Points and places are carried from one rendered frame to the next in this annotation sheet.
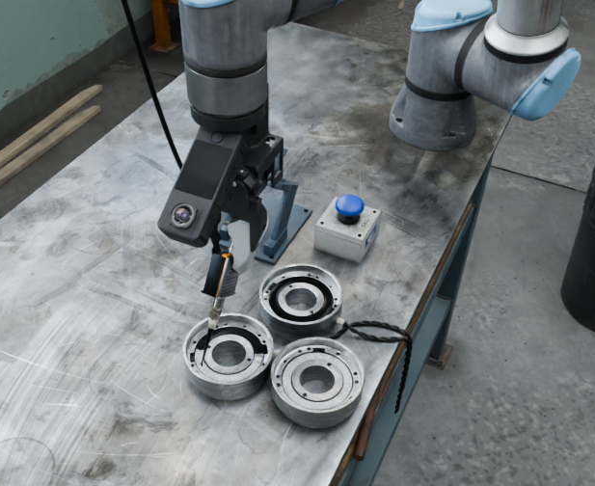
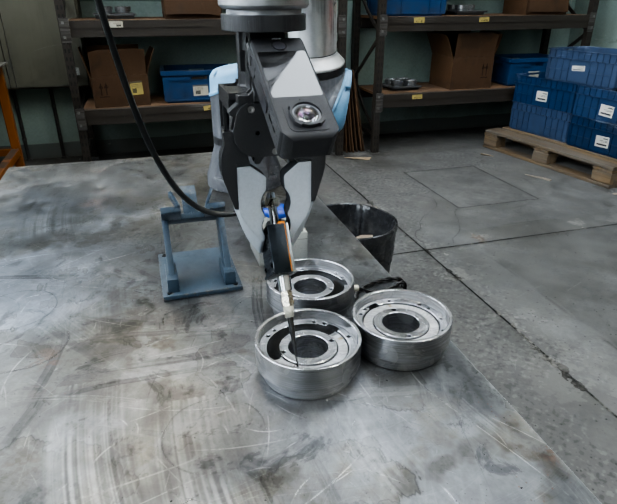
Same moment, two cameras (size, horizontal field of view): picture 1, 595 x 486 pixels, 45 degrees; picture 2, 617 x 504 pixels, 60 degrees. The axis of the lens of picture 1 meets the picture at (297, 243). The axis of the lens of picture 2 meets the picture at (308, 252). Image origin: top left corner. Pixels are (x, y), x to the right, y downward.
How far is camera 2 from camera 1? 0.54 m
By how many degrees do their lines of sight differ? 37
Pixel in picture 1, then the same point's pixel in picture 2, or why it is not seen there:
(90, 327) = (113, 423)
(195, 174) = (284, 79)
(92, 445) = not seen: outside the picture
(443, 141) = (270, 180)
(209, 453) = (385, 437)
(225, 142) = (290, 47)
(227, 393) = (346, 375)
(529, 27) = (325, 48)
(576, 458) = not seen: hidden behind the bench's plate
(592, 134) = not seen: hidden behind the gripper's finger
